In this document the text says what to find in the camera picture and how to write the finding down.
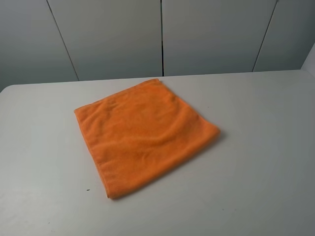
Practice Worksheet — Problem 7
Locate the orange microfiber towel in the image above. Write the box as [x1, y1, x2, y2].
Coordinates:
[74, 79, 220, 200]

